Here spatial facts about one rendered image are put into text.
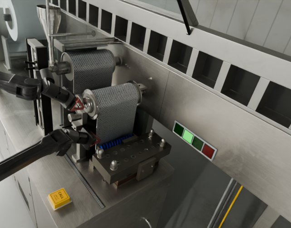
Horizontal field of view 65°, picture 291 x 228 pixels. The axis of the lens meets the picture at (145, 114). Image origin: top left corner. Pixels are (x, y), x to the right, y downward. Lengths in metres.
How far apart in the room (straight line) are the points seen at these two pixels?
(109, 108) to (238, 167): 0.62
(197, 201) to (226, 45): 1.80
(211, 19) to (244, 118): 2.02
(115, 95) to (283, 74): 0.69
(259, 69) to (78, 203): 0.91
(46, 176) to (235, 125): 0.91
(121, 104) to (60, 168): 0.46
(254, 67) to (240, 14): 1.90
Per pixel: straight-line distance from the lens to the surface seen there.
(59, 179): 1.23
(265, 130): 0.92
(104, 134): 1.17
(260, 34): 2.73
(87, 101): 1.07
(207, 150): 1.08
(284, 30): 2.71
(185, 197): 2.44
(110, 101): 1.09
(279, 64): 0.86
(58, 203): 1.12
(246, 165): 1.01
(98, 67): 1.27
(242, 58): 0.91
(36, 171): 1.29
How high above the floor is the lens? 1.83
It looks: 32 degrees down
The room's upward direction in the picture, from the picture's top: 11 degrees clockwise
